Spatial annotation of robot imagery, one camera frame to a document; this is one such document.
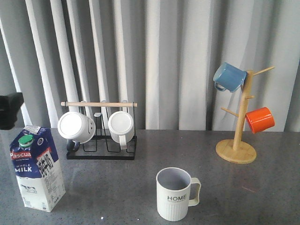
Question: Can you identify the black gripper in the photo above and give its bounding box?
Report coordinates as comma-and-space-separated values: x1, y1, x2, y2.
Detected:
0, 92, 24, 130

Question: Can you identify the blue white milk carton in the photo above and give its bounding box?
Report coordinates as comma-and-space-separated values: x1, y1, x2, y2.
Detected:
10, 126, 66, 212

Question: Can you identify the cream HOME mug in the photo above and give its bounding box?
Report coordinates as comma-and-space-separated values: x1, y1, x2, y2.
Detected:
156, 167, 201, 221

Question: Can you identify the white smiley face mug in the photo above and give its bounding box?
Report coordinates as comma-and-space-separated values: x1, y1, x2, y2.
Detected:
58, 112, 96, 152

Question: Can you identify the white ribbed mug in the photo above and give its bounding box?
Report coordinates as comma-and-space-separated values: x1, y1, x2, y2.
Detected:
108, 111, 134, 150

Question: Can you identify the grey curtain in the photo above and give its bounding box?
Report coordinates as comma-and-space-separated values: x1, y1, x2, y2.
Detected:
0, 0, 300, 132

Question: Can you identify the blue enamel mug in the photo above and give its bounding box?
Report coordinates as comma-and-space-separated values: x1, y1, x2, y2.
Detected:
213, 62, 247, 92

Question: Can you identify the wooden mug tree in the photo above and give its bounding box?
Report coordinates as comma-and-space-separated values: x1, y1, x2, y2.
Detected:
216, 66, 275, 164

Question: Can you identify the orange enamel mug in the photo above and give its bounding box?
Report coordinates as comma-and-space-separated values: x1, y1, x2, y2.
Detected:
246, 107, 275, 134

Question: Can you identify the black wire mug rack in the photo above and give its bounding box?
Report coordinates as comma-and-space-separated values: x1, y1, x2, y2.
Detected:
61, 101, 137, 160

